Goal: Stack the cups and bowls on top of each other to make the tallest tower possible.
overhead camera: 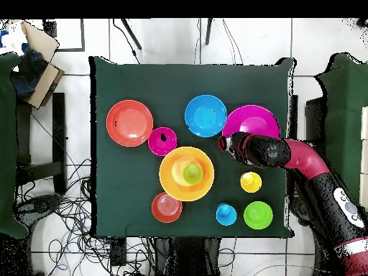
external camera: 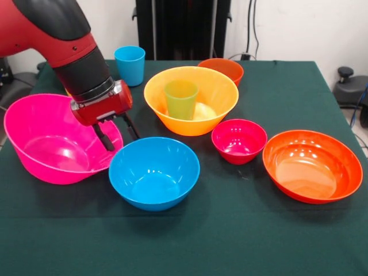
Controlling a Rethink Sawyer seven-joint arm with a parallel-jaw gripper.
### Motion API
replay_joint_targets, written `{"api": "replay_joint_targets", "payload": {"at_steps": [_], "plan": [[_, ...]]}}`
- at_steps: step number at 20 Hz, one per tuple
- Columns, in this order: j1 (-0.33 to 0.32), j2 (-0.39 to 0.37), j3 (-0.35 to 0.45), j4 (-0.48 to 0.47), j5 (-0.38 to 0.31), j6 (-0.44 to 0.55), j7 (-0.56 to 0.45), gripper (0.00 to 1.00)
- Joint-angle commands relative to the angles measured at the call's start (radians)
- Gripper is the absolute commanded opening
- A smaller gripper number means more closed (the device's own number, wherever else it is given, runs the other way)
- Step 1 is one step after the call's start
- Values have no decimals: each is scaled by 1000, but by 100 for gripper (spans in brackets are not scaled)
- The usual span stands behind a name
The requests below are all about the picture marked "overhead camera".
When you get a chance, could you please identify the black tripod leg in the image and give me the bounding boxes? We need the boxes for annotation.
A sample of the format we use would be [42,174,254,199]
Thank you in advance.
[204,18,214,46]
[120,18,143,50]

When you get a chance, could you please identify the cardboard box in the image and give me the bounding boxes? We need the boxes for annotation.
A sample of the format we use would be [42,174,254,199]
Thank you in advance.
[11,20,65,111]

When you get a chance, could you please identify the small red-orange bowl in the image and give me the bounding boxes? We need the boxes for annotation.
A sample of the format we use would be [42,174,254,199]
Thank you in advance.
[151,191,183,224]

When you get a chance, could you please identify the yellow cup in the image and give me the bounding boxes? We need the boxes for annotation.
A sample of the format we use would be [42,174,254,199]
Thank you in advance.
[240,171,263,194]

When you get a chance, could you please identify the small crimson bowl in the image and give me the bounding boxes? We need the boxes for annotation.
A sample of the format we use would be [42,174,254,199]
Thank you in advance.
[147,126,178,157]

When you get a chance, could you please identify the blue cup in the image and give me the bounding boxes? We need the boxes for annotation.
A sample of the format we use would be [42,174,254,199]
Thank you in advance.
[216,202,238,227]

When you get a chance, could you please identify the dark green tablecloth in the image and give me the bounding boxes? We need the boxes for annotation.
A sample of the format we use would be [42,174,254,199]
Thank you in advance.
[89,55,295,239]

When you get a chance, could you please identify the black cabinet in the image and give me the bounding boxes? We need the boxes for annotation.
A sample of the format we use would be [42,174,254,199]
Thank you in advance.
[304,96,327,144]

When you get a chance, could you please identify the large magenta bowl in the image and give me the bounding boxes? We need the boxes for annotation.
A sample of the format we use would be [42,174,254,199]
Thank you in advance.
[221,104,281,139]

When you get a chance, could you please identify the grey pedestal foot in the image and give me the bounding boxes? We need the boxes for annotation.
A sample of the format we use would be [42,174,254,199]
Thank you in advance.
[289,196,307,226]

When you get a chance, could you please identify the wide red-orange bowl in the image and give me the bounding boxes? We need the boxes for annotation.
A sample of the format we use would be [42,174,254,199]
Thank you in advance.
[106,99,154,148]

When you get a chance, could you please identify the black stool frame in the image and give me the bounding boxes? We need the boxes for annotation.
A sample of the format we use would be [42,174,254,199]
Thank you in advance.
[15,92,68,195]

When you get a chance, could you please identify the large orange bowl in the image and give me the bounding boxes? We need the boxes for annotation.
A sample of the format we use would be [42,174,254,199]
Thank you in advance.
[158,146,216,203]

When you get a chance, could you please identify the dark blue cloth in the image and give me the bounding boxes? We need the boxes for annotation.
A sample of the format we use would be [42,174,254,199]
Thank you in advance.
[10,42,48,98]

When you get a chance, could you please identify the green cup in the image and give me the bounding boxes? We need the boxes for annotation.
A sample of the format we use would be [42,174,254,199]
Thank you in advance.
[182,163,204,185]

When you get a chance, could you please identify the green bowl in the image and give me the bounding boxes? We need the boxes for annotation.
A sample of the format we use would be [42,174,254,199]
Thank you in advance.
[243,201,274,230]

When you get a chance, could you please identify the dark green side cloth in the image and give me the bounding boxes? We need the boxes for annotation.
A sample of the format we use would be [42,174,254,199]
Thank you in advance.
[314,52,368,202]
[0,52,29,239]

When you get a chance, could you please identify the blue bowl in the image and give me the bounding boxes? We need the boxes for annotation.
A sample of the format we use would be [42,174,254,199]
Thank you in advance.
[184,94,228,138]

